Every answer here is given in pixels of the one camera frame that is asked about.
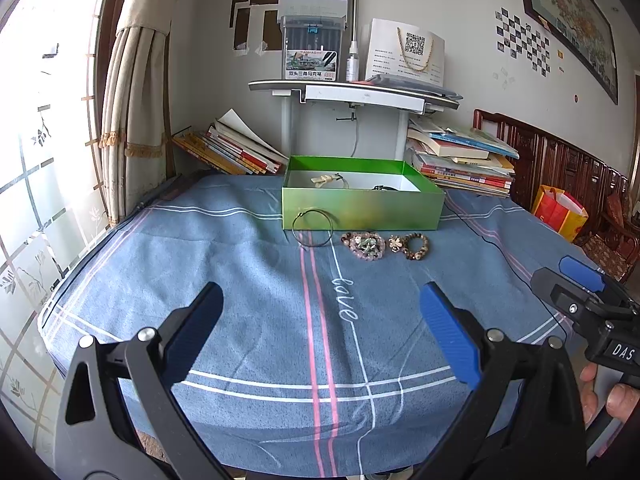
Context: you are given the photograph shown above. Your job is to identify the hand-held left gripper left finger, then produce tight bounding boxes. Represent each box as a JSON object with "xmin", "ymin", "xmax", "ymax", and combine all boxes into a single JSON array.
[{"xmin": 52, "ymin": 281, "xmax": 236, "ymax": 480}]

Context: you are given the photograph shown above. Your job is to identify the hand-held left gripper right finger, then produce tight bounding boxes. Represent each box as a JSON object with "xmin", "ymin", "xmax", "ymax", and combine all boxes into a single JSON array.
[{"xmin": 419, "ymin": 281, "xmax": 588, "ymax": 480}]

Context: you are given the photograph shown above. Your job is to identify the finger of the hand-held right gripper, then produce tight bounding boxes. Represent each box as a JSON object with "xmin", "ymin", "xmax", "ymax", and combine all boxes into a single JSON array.
[
  {"xmin": 558, "ymin": 255, "xmax": 626, "ymax": 304},
  {"xmin": 531, "ymin": 267, "xmax": 601, "ymax": 334}
]

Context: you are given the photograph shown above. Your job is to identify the brown bead bracelet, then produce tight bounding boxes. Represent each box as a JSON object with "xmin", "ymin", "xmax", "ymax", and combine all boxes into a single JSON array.
[{"xmin": 389, "ymin": 232, "xmax": 431, "ymax": 262}]

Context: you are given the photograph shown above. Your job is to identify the pink bead bracelet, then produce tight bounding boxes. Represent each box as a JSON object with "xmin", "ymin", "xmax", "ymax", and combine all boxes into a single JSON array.
[{"xmin": 341, "ymin": 231, "xmax": 388, "ymax": 261}]

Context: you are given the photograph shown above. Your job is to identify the black wire hoop necklace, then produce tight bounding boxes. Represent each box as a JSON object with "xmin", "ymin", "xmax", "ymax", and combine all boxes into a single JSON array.
[{"xmin": 292, "ymin": 209, "xmax": 335, "ymax": 250}]

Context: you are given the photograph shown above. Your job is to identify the green cardboard box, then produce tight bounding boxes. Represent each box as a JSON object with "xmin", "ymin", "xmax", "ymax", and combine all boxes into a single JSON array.
[{"xmin": 281, "ymin": 155, "xmax": 446, "ymax": 232}]

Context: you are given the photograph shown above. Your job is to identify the person's right hand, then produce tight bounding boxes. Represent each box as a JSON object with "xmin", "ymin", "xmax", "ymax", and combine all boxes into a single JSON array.
[{"xmin": 579, "ymin": 362, "xmax": 640, "ymax": 426}]

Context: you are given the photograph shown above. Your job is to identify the red yellow shopping bag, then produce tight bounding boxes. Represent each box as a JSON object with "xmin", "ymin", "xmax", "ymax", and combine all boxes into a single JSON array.
[{"xmin": 531, "ymin": 185, "xmax": 589, "ymax": 245}]

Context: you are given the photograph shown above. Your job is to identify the blue plaid tablecloth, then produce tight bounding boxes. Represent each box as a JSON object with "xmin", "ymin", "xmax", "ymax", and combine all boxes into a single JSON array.
[{"xmin": 37, "ymin": 170, "xmax": 606, "ymax": 480}]

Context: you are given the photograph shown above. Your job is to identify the dark wooden bench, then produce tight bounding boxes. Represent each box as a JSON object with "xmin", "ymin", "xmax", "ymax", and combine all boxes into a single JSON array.
[{"xmin": 472, "ymin": 108, "xmax": 640, "ymax": 281}]

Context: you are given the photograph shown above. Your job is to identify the stack of books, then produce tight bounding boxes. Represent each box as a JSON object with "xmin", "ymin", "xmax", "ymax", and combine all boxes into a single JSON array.
[{"xmin": 405, "ymin": 117, "xmax": 521, "ymax": 198}]

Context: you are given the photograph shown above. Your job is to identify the leaning row of books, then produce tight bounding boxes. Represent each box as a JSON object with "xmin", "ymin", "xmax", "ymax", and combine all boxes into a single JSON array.
[{"xmin": 172, "ymin": 108, "xmax": 291, "ymax": 176}]

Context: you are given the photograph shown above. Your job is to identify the beige curtain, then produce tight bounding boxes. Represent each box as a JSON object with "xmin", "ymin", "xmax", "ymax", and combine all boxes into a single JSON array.
[{"xmin": 100, "ymin": 0, "xmax": 176, "ymax": 223}]

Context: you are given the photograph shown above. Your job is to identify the frosted window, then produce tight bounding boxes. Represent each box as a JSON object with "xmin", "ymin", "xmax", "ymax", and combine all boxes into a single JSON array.
[{"xmin": 0, "ymin": 0, "xmax": 126, "ymax": 461}]

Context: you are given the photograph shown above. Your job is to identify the framed floral picture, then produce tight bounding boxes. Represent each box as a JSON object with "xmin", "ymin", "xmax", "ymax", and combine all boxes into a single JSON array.
[{"xmin": 515, "ymin": 0, "xmax": 621, "ymax": 106}]

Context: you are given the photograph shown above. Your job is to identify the grey desk shelf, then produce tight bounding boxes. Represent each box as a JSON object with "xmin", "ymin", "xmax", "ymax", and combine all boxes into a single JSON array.
[{"xmin": 248, "ymin": 80, "xmax": 460, "ymax": 161}]

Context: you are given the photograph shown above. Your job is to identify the white spray bottle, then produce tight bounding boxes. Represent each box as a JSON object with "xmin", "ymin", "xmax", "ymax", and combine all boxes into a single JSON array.
[{"xmin": 345, "ymin": 42, "xmax": 361, "ymax": 82}]

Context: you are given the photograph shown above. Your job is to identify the white paper bag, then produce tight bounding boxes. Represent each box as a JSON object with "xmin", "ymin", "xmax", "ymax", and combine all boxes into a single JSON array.
[{"xmin": 365, "ymin": 18, "xmax": 446, "ymax": 88}]

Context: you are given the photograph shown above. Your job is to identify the clear marker pen case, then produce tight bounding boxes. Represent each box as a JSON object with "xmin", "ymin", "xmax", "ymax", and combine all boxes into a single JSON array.
[{"xmin": 280, "ymin": 15, "xmax": 348, "ymax": 82}]

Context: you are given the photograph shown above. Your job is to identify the wall photo stickers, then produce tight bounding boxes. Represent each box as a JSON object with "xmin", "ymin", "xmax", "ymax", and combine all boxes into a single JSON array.
[{"xmin": 495, "ymin": 7, "xmax": 551, "ymax": 78}]

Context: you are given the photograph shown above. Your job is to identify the black wall tape strips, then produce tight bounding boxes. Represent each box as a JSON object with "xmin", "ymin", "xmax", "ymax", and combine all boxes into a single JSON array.
[{"xmin": 230, "ymin": 0, "xmax": 281, "ymax": 56}]

